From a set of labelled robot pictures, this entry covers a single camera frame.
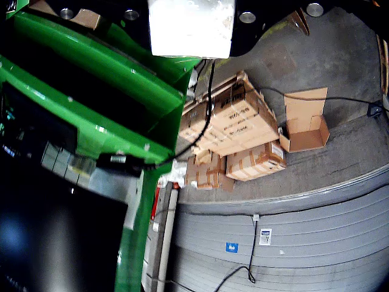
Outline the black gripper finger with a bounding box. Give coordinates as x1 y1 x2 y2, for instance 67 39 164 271
230 0 335 58
27 0 152 50

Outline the upright cardboard sheet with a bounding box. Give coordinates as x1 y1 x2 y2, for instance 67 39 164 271
376 34 389 96

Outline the small open cardboard box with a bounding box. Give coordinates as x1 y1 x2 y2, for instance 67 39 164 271
278 87 331 153

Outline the white wall label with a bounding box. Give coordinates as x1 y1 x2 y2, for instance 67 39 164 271
258 228 273 246

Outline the white d'Alba carton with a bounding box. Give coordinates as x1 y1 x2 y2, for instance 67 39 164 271
148 0 236 59

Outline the black cable over cardboard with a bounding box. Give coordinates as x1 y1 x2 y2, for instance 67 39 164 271
141 60 216 170

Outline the taped brown cardboard box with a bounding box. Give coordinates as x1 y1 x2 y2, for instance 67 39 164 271
225 141 287 182

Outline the white vertical pipe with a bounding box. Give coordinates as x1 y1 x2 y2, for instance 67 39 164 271
156 181 181 285

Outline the black monitor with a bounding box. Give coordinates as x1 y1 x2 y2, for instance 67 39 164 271
0 82 128 292

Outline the black power brick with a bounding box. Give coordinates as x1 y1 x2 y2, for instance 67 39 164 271
95 153 143 178

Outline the crumpled taped cardboard box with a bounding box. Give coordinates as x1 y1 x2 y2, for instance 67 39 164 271
184 150 235 192

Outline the green metal rack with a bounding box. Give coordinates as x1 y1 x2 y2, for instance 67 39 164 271
0 11 202 292

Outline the loose black floor cable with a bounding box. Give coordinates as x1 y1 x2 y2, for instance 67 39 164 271
254 86 384 107

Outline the printed brown cardboard box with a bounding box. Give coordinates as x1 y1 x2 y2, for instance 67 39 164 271
178 70 281 158

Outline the flat cardboard sheet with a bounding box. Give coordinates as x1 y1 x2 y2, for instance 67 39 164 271
286 8 311 37

